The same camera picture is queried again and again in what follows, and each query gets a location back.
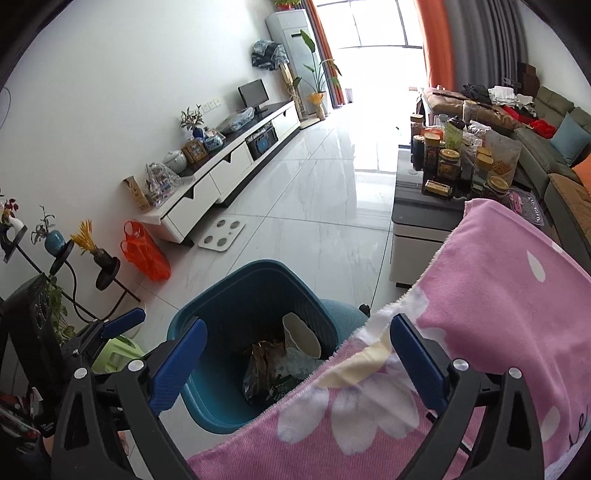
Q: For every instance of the yellow wheat in black vase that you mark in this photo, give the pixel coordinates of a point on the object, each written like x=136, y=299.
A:
x=92, y=240

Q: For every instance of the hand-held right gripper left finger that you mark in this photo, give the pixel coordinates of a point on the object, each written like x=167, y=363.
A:
x=178, y=364

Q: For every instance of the blue patterned cloth cover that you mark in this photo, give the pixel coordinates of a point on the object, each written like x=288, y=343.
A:
x=268, y=54

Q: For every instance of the small potted plant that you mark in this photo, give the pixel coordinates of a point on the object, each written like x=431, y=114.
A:
x=193, y=122

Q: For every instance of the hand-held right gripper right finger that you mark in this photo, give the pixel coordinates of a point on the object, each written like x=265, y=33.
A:
x=415, y=360

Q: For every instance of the blue round vase with plant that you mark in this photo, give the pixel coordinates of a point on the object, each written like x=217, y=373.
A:
x=53, y=240

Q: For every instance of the blue cushion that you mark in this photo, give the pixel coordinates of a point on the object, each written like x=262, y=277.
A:
x=572, y=138

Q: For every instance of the blue and white box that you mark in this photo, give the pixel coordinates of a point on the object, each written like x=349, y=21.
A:
x=215, y=140

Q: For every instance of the orange cushion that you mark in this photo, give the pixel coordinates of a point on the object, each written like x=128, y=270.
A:
x=584, y=170

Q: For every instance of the tall green leafy plant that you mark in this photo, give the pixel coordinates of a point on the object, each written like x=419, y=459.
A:
x=318, y=64

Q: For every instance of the clear plastic bag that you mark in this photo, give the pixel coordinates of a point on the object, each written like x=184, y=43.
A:
x=235, y=121

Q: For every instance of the pink flowered blanket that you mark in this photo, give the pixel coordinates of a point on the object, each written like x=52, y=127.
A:
x=498, y=323

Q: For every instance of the teal plastic trash bin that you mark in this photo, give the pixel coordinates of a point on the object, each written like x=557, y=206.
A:
x=217, y=401

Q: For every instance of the green sofa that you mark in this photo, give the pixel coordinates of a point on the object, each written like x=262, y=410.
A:
x=554, y=184

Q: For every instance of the orange curtain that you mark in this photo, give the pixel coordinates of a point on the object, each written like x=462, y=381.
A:
x=325, y=50
x=434, y=41

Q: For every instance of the tan cardboard box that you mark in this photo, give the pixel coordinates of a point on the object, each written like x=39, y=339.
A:
x=137, y=194

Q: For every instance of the grey curtain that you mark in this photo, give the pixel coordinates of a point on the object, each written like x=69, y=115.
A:
x=489, y=37

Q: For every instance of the white television stand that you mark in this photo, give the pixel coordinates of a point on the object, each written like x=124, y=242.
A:
x=221, y=180

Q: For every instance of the yellow wheat bunch in vase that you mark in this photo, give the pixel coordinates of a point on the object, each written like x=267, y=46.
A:
x=316, y=104

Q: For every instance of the white body scale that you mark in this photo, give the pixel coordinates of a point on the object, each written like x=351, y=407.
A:
x=222, y=235

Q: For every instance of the white standing air conditioner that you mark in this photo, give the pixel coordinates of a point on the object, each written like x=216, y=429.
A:
x=291, y=50

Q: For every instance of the black plant stand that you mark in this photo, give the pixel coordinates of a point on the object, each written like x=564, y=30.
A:
x=106, y=277

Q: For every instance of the green plastic stool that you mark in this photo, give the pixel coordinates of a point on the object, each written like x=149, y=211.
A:
x=115, y=353

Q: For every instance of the potted plant on air conditioner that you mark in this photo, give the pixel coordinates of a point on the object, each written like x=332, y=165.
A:
x=286, y=3

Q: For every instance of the grey coffee table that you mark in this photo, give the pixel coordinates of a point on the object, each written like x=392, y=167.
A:
x=415, y=217

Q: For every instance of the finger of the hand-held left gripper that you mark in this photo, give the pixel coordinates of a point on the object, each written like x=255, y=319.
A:
x=124, y=321

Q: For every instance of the brown snack wrapper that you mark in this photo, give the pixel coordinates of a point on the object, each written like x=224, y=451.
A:
x=263, y=369

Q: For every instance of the pile of clothes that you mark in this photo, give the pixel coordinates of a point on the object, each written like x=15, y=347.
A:
x=503, y=101

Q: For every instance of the orange plastic bag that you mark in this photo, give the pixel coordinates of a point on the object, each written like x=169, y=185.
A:
x=145, y=254

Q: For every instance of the black monitor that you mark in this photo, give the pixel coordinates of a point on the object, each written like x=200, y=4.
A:
x=253, y=94

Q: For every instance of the crushed white paper cup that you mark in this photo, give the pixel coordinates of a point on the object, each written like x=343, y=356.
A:
x=300, y=334

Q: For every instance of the white ceramic jar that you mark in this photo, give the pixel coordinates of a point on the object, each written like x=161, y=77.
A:
x=176, y=161

